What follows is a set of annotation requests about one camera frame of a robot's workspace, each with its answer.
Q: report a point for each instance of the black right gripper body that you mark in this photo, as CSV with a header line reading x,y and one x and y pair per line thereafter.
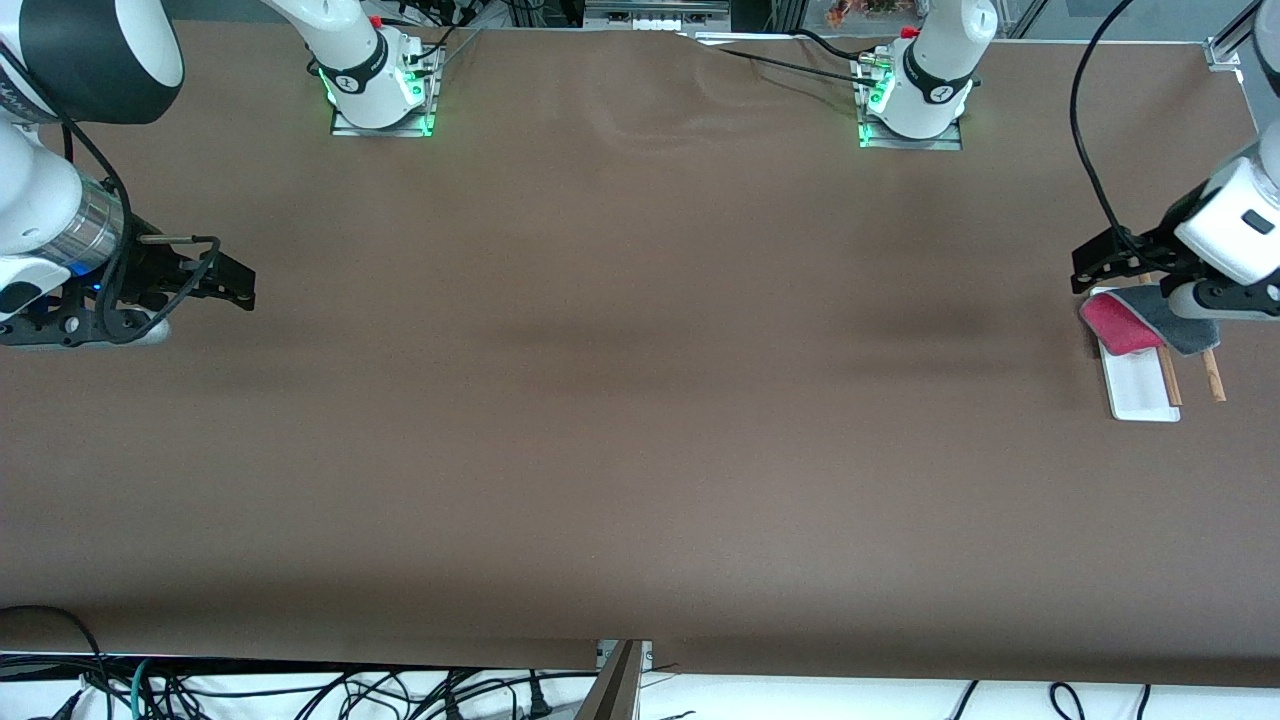
x,y
152,272

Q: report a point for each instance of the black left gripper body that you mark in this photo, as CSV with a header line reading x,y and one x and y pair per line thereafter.
x,y
1152,249

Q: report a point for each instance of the grey and pink towel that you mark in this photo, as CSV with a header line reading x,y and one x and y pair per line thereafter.
x,y
1125,325

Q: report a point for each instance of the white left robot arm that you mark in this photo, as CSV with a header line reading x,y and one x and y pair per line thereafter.
x,y
1235,225

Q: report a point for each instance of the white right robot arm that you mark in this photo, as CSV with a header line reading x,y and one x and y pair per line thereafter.
x,y
40,200

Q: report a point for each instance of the white rectangular tray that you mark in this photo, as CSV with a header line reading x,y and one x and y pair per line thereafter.
x,y
1140,385

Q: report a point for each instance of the orange red clutter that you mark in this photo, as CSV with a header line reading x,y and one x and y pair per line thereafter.
x,y
870,10

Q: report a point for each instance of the white power strip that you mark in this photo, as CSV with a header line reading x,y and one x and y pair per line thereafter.
x,y
655,15

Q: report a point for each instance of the dark wooden beam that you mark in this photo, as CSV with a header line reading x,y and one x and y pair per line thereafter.
x,y
610,690

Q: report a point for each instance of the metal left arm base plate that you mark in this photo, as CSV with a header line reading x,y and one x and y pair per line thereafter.
x,y
945,140

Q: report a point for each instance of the aluminium corner bracket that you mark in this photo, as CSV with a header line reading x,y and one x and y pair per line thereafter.
x,y
1222,52

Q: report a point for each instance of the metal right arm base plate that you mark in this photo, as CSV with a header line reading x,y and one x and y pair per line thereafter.
x,y
425,100

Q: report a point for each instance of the small metal bracket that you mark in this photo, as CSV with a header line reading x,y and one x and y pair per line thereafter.
x,y
646,655

